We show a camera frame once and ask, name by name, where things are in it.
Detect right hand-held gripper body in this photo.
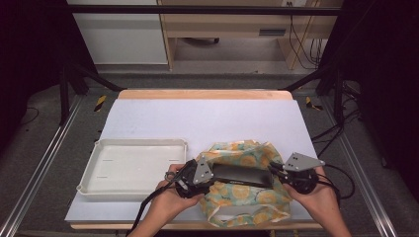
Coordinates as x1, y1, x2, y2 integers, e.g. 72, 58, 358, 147
280, 151, 326, 195

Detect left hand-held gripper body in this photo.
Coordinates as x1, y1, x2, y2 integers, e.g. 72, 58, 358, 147
174, 155, 215, 199

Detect black rectangular box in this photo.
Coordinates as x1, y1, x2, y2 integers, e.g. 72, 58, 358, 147
211, 163, 275, 190

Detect floral fabric bag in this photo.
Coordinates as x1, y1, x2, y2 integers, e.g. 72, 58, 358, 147
196, 139, 294, 229

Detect white plastic tray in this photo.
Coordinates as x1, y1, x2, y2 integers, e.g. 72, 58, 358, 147
76, 137, 189, 202

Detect person's left hand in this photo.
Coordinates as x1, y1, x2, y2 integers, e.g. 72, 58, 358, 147
148, 163, 206, 229

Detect person's right hand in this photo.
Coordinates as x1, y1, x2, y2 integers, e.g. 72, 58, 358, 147
282, 165, 343, 227

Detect white table mat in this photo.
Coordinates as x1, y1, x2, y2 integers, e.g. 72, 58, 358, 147
64, 98, 319, 223

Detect yellow-black tape strip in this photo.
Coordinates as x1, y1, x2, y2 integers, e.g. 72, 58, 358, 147
94, 94, 109, 114
304, 96, 325, 113

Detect black metal stand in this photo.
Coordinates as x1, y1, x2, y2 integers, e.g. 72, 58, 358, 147
280, 62, 347, 126
58, 61, 127, 126

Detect wooden table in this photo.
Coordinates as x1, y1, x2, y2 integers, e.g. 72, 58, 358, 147
69, 88, 324, 231

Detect black curtain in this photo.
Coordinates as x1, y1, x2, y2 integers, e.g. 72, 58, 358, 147
317, 0, 419, 201
0, 0, 98, 151

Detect light wooden desk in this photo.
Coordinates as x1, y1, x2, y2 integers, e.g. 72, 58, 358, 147
157, 0, 344, 71

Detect white cabinet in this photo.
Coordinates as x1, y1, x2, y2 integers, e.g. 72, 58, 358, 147
66, 0, 169, 66

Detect black floor cables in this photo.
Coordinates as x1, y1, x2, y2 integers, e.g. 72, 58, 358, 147
310, 82, 364, 160

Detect right hand-held gripper cable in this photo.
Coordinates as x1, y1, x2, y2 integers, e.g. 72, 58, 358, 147
315, 163, 357, 207

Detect aluminium floor rail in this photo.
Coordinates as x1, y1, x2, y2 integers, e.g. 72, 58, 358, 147
320, 96, 399, 237
0, 94, 84, 237

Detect black hanging desk cables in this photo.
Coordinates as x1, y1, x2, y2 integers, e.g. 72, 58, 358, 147
287, 1, 326, 71

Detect black frame crossbeam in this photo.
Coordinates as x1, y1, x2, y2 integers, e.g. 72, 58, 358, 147
65, 4, 342, 17

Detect thin black floor cable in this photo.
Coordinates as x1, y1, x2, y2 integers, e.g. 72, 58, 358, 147
18, 106, 41, 127

